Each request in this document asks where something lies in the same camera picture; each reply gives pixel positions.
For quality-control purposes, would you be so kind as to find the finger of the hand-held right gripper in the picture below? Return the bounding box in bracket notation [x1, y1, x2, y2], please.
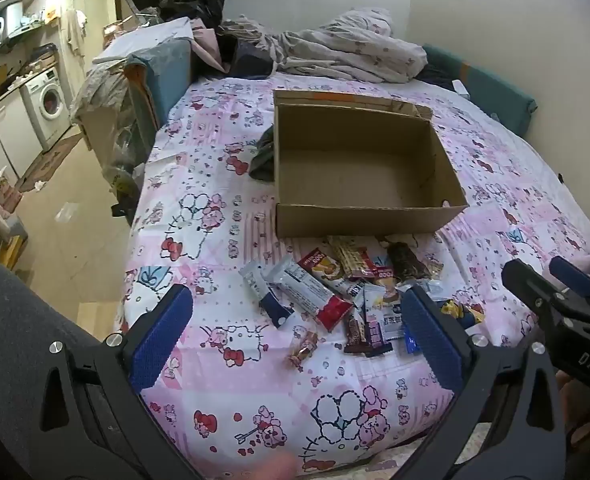
[501, 259, 576, 333]
[549, 256, 590, 313]

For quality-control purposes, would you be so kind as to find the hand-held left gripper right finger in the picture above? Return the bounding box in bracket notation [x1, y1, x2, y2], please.
[392, 285, 568, 480]

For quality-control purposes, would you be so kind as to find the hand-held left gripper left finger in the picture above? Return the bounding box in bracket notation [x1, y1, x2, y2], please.
[40, 284, 203, 480]

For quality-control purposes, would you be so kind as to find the pile of snack packets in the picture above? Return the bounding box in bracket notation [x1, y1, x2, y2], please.
[239, 235, 486, 358]

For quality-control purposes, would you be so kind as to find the cardboard box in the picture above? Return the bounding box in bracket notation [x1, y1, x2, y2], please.
[273, 90, 470, 238]

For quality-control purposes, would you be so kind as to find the pink cartoon bed sheet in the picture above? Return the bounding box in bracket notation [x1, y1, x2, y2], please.
[117, 72, 590, 478]

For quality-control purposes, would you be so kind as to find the dark cloth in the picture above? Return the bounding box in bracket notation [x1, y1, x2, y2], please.
[249, 125, 276, 183]

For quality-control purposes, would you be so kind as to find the long teal bed cushion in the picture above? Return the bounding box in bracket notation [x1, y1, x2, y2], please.
[420, 44, 538, 136]

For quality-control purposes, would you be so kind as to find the brown floor rug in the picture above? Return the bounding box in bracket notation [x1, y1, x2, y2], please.
[15, 125, 83, 193]

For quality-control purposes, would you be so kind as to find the white kitchen cabinet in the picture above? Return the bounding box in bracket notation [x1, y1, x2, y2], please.
[0, 92, 43, 181]

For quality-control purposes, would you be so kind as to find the white washing machine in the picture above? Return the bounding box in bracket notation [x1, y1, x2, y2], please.
[20, 69, 73, 151]

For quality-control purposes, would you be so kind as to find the teal orange chair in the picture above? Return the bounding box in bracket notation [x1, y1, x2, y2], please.
[92, 17, 196, 148]

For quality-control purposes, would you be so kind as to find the dark clothing heap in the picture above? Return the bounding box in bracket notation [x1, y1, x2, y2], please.
[217, 35, 278, 80]

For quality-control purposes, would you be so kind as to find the pink cloth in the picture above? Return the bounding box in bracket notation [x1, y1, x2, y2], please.
[190, 27, 231, 76]

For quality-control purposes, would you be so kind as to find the crumpled grey printed blanket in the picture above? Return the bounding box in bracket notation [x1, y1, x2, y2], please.
[220, 7, 428, 83]

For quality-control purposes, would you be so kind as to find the hanging white towel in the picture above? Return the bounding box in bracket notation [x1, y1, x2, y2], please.
[65, 10, 88, 58]

